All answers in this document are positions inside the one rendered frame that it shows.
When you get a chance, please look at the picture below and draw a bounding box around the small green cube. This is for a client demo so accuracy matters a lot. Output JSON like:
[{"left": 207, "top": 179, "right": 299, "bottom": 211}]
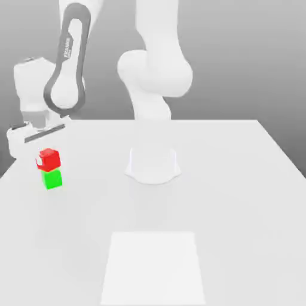
[{"left": 41, "top": 167, "right": 63, "bottom": 191}]

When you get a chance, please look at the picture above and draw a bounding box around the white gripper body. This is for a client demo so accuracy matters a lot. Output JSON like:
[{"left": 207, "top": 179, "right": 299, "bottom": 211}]
[{"left": 6, "top": 122, "right": 66, "bottom": 160}]

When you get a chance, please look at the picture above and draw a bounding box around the small red cube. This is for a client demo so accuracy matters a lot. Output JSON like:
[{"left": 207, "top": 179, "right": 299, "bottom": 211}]
[{"left": 35, "top": 148, "right": 62, "bottom": 173}]

